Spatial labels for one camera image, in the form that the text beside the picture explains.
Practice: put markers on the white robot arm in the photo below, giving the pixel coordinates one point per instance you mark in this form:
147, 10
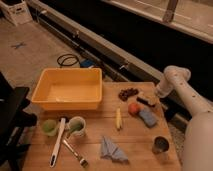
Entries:
198, 144

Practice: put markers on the yellow plastic tray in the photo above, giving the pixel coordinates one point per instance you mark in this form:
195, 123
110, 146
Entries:
69, 89

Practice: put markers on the bunch of dark grapes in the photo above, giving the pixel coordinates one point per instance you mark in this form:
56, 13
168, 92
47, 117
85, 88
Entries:
126, 93

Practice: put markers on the yellow banana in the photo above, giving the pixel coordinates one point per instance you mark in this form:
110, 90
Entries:
118, 119

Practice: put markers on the blue box on floor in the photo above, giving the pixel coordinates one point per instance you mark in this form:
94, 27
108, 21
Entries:
87, 64

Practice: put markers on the orange peach fruit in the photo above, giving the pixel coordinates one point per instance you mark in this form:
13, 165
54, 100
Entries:
133, 109

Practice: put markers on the white mug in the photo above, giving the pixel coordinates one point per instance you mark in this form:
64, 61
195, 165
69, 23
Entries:
76, 127

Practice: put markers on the blue sponge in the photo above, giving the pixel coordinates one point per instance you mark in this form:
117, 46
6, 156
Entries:
148, 117

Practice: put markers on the blue folded cloth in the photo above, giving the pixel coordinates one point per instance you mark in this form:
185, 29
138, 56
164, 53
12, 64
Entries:
109, 150

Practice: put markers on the green cup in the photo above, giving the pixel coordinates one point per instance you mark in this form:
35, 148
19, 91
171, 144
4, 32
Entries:
50, 127

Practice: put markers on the metal cup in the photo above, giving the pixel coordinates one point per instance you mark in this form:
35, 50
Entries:
160, 145

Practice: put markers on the black tripod stand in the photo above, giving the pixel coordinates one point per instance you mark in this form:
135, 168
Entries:
13, 120

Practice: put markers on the white storage box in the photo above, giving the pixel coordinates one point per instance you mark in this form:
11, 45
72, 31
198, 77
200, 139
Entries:
17, 14

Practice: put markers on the white handled brush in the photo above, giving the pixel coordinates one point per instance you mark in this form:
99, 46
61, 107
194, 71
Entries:
57, 144

